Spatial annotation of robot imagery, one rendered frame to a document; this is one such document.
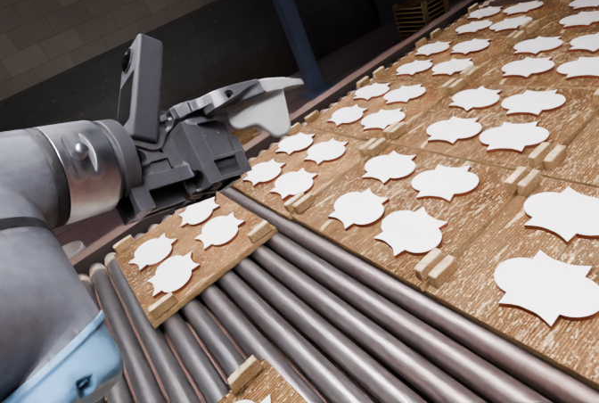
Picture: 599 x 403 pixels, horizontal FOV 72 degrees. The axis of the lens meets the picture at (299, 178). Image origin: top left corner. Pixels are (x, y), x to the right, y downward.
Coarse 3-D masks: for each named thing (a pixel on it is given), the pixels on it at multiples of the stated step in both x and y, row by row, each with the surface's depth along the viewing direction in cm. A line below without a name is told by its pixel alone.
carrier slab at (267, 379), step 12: (264, 360) 69; (264, 372) 68; (276, 372) 67; (252, 384) 66; (264, 384) 66; (276, 384) 65; (288, 384) 64; (228, 396) 66; (240, 396) 65; (252, 396) 65; (264, 396) 64; (276, 396) 63; (288, 396) 62; (300, 396) 62
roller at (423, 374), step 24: (264, 264) 96; (288, 264) 91; (312, 288) 82; (336, 312) 75; (360, 336) 69; (384, 336) 67; (384, 360) 65; (408, 360) 62; (432, 384) 58; (456, 384) 57
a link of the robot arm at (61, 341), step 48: (0, 240) 23; (48, 240) 25; (0, 288) 19; (48, 288) 22; (0, 336) 18; (48, 336) 21; (96, 336) 23; (0, 384) 18; (48, 384) 20; (96, 384) 21
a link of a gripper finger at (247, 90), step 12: (240, 84) 39; (252, 84) 39; (204, 96) 37; (216, 96) 37; (228, 96) 39; (240, 96) 39; (252, 96) 39; (192, 108) 37; (204, 108) 38; (216, 108) 37
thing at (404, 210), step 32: (384, 160) 106; (416, 160) 102; (448, 160) 97; (352, 192) 102; (384, 192) 97; (416, 192) 92; (448, 192) 86; (480, 192) 84; (512, 192) 80; (320, 224) 96; (352, 224) 90; (384, 224) 85; (416, 224) 82; (448, 224) 80; (480, 224) 77; (384, 256) 79; (416, 256) 76; (416, 288) 71
